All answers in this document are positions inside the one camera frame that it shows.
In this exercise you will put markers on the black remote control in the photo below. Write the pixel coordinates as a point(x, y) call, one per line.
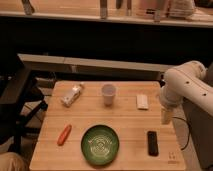
point(152, 143)

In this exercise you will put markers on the black office chair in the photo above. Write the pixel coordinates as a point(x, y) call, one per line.
point(20, 100)

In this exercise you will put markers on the white sponge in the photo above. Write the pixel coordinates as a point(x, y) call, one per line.
point(142, 102)

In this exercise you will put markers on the green plate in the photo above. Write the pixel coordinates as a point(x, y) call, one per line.
point(100, 145)

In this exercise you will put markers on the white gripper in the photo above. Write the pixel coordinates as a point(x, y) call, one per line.
point(167, 99)

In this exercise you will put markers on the wooden table board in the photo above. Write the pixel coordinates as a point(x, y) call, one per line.
point(130, 123)

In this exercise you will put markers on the orange carrot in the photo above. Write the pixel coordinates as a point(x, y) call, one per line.
point(64, 134)

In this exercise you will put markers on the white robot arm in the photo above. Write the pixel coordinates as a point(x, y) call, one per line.
point(190, 85)

